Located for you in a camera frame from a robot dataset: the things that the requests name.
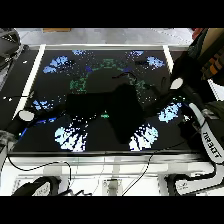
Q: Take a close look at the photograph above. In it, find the black garment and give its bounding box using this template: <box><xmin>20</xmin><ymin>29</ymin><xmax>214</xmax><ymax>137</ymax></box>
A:
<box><xmin>64</xmin><ymin>83</ymin><xmax>149</xmax><ymax>145</ymax></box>

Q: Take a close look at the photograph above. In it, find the dark green garment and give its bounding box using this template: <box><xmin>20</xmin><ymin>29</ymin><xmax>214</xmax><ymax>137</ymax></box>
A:
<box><xmin>203</xmin><ymin>99</ymin><xmax>224</xmax><ymax>118</ymax></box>

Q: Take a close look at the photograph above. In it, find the striped garment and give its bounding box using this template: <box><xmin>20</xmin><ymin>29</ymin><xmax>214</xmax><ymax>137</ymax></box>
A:
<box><xmin>199</xmin><ymin>46</ymin><xmax>224</xmax><ymax>81</ymax></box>

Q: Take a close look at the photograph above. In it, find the black cable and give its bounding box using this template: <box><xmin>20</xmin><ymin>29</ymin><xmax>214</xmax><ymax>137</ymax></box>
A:
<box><xmin>121</xmin><ymin>139</ymin><xmax>189</xmax><ymax>197</ymax></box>
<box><xmin>7</xmin><ymin>153</ymin><xmax>73</xmax><ymax>196</ymax></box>

